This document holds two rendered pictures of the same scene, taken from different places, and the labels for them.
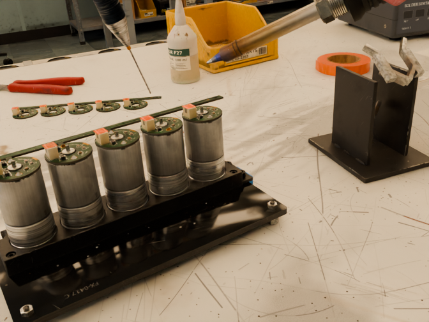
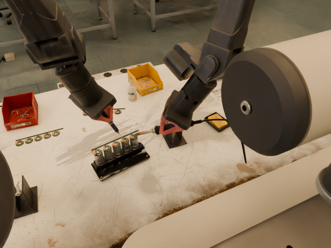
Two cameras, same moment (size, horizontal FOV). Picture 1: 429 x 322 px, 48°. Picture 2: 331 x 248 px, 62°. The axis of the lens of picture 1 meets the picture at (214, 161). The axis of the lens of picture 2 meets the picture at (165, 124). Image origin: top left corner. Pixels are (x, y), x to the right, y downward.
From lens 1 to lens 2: 0.57 m
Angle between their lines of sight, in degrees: 15
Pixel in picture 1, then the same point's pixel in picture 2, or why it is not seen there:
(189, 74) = (133, 99)
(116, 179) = (115, 152)
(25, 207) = (100, 159)
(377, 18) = not seen: hidden behind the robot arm
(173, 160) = (127, 147)
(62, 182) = (106, 154)
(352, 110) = not seen: hidden behind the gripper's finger
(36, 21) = not seen: outside the picture
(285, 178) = (152, 145)
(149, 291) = (121, 173)
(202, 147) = (133, 143)
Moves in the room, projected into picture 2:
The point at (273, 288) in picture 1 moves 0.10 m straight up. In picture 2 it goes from (144, 174) to (142, 150)
